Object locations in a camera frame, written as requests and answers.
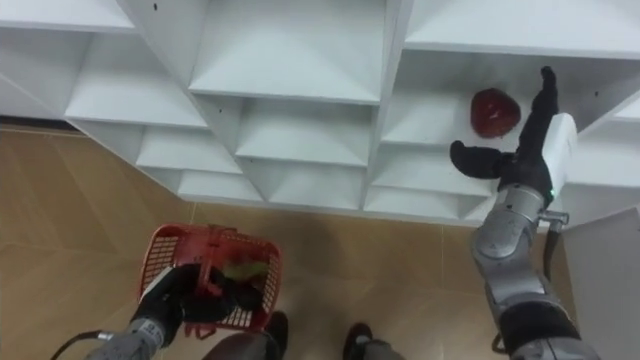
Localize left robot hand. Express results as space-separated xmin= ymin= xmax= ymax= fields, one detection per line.
xmin=130 ymin=263 xmax=263 ymax=348

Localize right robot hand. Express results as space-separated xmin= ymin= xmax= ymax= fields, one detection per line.
xmin=449 ymin=65 xmax=579 ymax=208

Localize white cabinet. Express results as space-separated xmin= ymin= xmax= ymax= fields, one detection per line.
xmin=560 ymin=205 xmax=640 ymax=360

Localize red apple soft toy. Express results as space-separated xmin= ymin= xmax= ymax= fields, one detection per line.
xmin=469 ymin=87 xmax=522 ymax=140

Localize white shelf unit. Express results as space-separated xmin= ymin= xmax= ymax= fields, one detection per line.
xmin=0 ymin=0 xmax=640 ymax=229

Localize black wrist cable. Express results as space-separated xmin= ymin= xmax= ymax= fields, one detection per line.
xmin=537 ymin=209 xmax=570 ymax=282
xmin=48 ymin=329 xmax=114 ymax=360

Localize green soft toy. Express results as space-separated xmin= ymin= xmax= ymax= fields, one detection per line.
xmin=221 ymin=260 xmax=270 ymax=282

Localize red plastic basket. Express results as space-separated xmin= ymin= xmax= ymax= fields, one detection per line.
xmin=137 ymin=222 xmax=284 ymax=340

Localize robot legs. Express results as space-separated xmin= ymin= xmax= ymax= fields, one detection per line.
xmin=201 ymin=310 xmax=407 ymax=360

